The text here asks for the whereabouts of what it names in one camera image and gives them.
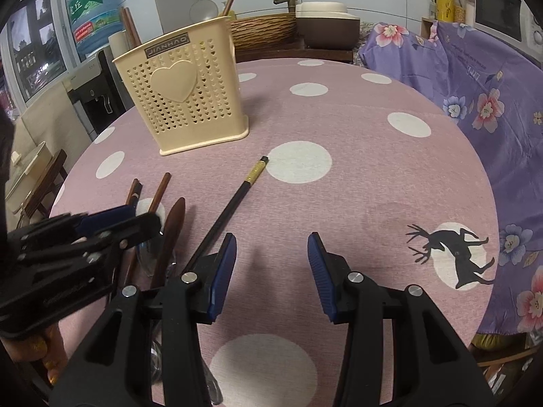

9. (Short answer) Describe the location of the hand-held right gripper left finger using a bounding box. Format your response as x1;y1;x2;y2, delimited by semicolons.
50;232;238;407

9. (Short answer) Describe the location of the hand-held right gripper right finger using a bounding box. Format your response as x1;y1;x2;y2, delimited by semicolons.
307;232;495;407

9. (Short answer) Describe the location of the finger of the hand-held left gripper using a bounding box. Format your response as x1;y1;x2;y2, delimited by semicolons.
8;205;137;243
17;212;163;281

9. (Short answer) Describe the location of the metal spoon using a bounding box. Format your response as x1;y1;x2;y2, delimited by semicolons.
136;237;223;405
189;0;219;22

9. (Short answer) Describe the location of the dark wooden spoon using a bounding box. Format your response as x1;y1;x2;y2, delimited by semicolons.
150;197;186;289

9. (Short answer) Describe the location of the black chopstick gold band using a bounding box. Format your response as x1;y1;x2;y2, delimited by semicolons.
180;156;270;278

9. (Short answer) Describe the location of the beige perforated utensil holder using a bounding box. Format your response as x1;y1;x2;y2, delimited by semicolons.
111;16;251;157

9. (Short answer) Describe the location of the person's left hand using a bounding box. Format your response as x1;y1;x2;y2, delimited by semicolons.
11;326;69;386

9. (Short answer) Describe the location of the small dark wooden stool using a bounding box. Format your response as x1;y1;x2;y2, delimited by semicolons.
21;149;69;221

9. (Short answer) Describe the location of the pink polka dot tablecloth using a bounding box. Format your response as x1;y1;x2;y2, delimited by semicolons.
49;57;499;407

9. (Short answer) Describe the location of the beige cloth cover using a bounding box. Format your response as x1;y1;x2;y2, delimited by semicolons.
17;82;92;166

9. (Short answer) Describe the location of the grey water dispenser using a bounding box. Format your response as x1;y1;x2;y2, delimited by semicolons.
63;49;128;145

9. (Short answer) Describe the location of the white paper cup tube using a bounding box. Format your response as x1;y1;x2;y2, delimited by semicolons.
108;31;129;58

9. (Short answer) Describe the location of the sliding glass window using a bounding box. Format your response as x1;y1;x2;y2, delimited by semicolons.
0;0;71;106

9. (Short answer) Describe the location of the yellow cushion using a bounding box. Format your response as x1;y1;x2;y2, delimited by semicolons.
471;333;524;351

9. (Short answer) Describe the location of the purple floral cloth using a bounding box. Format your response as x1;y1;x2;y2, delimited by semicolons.
358;20;543;335

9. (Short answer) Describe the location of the blue water jug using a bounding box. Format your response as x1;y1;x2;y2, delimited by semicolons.
68;0;124;56

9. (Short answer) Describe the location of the dark wooden washstand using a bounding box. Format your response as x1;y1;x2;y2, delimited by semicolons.
233;40;355;64

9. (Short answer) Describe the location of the woven brown basin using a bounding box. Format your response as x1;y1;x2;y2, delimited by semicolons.
229;13;300;52

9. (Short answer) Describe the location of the white and brown rice cooker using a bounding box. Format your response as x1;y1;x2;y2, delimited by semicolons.
295;2;361;50

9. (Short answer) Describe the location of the white microwave oven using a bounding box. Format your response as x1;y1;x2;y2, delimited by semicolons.
473;0;539;54

